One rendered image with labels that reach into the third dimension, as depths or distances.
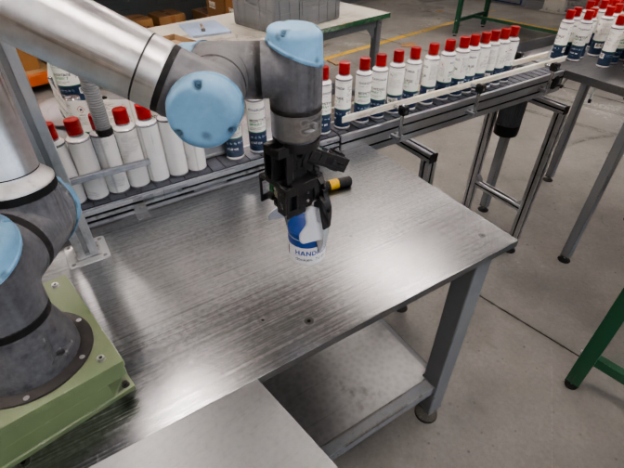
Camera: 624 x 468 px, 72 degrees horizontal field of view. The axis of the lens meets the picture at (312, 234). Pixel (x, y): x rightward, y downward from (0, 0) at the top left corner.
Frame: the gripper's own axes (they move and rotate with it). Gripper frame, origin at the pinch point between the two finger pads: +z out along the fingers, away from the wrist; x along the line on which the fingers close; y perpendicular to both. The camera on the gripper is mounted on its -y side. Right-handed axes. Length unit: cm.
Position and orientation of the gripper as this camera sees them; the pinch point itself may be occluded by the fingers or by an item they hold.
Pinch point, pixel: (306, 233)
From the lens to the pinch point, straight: 78.8
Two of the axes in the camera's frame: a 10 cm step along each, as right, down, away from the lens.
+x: 6.7, 4.7, -5.7
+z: -0.1, 7.8, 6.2
